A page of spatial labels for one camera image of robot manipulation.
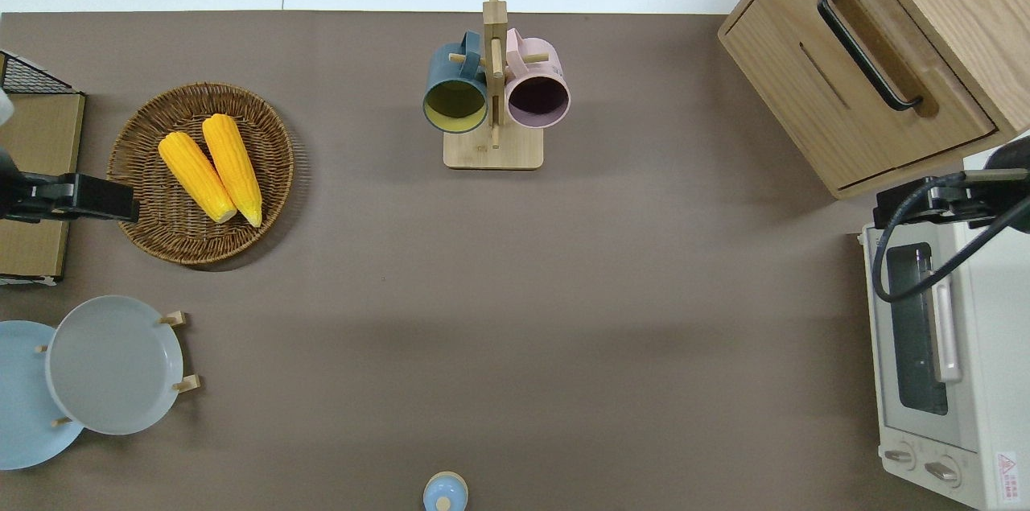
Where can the dark blue mug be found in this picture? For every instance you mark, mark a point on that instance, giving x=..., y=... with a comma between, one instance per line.
x=442, y=68

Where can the grey plate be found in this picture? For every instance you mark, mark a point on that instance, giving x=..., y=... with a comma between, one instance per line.
x=113, y=366

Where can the light blue plate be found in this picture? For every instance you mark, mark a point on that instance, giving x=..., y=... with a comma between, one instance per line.
x=20, y=398

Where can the pink mug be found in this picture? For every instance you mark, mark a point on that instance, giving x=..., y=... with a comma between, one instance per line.
x=547, y=68

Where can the frosted glass bottle metal cap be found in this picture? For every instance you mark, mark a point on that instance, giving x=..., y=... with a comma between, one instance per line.
x=5, y=107

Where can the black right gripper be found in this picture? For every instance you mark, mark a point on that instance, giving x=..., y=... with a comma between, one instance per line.
x=966, y=201

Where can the round wicker basket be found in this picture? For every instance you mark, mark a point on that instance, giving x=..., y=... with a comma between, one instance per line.
x=161, y=241

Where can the white toaster oven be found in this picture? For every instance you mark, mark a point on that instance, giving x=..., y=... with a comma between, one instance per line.
x=990, y=350

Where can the yellow corn cob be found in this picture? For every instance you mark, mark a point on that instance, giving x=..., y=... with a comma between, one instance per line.
x=233, y=169
x=195, y=177

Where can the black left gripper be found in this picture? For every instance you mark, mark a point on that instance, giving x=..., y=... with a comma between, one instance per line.
x=48, y=199

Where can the light wooden cabinet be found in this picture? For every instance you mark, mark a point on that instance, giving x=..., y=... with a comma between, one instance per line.
x=990, y=4

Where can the wooden mug tree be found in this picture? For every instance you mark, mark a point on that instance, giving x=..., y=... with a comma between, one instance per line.
x=492, y=153

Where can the small light blue round object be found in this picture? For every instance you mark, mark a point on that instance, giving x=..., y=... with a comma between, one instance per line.
x=445, y=491

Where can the wooden plate rack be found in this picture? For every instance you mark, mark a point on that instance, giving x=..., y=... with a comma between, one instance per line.
x=179, y=319

